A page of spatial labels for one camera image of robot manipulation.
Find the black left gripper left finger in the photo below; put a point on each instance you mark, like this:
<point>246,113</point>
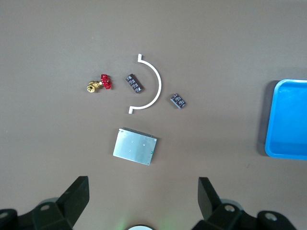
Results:
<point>76,198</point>

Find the brass valve with red handwheel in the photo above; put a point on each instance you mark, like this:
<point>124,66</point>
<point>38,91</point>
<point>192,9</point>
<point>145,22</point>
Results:
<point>96,86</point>

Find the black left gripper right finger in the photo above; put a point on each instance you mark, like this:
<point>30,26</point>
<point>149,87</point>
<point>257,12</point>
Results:
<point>207,198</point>

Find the blue plastic tray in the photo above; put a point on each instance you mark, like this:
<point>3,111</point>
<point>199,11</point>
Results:
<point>287,119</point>

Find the white curved plastic bracket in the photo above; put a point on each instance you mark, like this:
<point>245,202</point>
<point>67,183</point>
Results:
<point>159,83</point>

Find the silver metal box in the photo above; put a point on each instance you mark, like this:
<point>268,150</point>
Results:
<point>134,147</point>

